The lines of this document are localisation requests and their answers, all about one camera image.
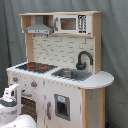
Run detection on toy microwave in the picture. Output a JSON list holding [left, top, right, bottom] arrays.
[[54, 15, 92, 34]]

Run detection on left red stove knob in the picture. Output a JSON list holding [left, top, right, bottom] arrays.
[[11, 76, 19, 83]]

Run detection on black toy faucet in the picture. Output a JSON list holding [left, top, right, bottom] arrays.
[[76, 51, 93, 70]]

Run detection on red stove knob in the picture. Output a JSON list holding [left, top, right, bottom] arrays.
[[11, 76, 19, 83], [31, 81, 37, 88]]

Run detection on white oven door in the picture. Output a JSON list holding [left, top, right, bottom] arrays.
[[21, 93, 44, 128]]

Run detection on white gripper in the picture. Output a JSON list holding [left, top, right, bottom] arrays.
[[3, 84, 21, 102]]

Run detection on black toy stovetop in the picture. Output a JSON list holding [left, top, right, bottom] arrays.
[[18, 62, 55, 73]]

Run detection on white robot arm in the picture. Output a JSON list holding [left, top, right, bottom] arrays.
[[0, 84, 37, 128]]

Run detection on grey range hood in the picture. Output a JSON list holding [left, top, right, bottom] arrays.
[[24, 16, 53, 34]]

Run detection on right red stove knob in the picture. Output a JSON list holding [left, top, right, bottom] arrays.
[[31, 81, 37, 88]]

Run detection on grey toy sink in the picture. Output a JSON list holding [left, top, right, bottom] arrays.
[[52, 68, 92, 81]]

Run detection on wooden toy kitchen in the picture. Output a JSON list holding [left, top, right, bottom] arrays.
[[7, 11, 114, 128]]

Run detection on white cabinet door with dispenser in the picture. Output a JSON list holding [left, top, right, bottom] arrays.
[[45, 82, 82, 128]]

